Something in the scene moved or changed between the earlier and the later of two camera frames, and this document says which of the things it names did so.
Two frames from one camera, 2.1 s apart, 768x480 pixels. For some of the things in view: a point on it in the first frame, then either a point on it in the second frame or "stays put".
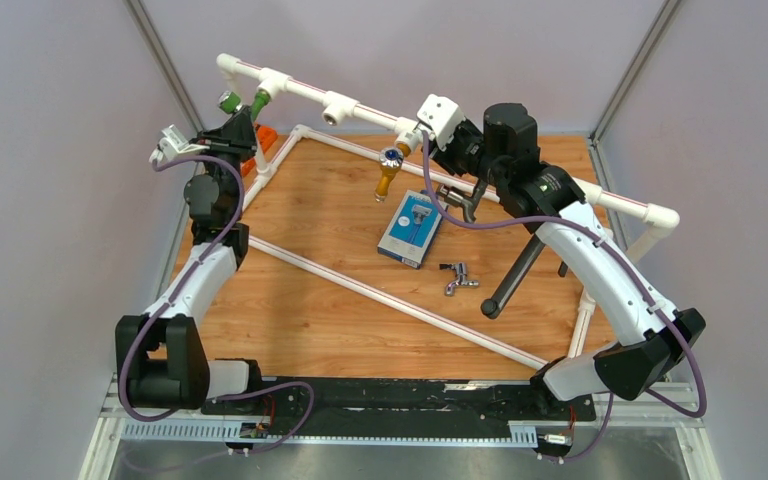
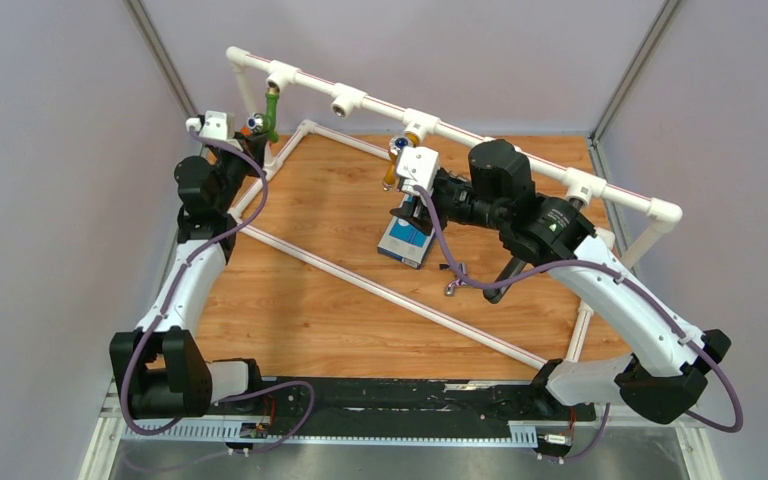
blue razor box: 411,230 stays put
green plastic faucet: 230,102 → 267,123
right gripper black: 442,156 → 411,211
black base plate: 401,399 stays put
